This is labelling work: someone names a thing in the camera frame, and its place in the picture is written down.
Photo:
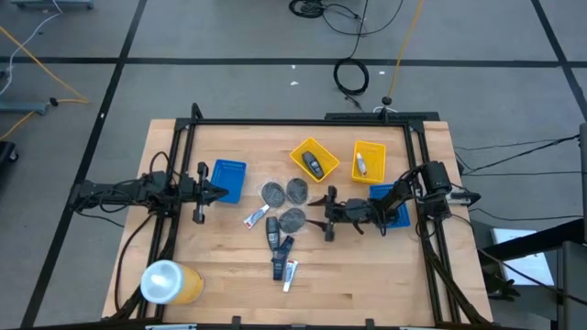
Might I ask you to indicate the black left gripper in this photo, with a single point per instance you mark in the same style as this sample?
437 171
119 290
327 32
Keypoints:
201 192

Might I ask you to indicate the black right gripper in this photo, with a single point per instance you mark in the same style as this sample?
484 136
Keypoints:
348 212

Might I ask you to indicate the white toothpaste tube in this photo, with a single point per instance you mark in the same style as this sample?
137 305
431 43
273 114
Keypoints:
361 164
256 216
290 275

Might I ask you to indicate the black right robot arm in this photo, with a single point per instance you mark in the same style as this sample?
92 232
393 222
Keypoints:
435 176

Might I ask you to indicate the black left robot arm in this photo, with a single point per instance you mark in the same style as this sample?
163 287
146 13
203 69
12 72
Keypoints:
114 189

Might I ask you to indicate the blue plastic basket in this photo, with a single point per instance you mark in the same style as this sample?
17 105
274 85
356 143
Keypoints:
229 179
403 220

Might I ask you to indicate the round grey pad in plastic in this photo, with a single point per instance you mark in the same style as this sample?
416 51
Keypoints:
297 190
273 194
292 220

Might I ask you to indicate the yellow plastic basket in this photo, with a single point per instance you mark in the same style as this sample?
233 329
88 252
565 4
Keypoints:
328 158
373 160

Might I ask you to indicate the dark blue toiletry tube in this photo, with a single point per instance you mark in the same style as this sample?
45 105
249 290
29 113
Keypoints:
280 261

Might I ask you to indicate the yellow canister with white lid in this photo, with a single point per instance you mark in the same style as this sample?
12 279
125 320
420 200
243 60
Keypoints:
170 282

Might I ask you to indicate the white paper sheet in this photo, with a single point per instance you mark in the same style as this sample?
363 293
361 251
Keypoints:
523 259

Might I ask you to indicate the black caster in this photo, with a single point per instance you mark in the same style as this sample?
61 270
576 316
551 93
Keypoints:
7 153

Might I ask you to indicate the grey stand base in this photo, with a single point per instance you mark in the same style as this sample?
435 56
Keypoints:
50 3
20 107

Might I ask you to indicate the dark grey desk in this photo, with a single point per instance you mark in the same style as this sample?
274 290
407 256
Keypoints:
571 284

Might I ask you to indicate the black table frame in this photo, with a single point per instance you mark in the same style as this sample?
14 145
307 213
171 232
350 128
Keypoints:
298 122

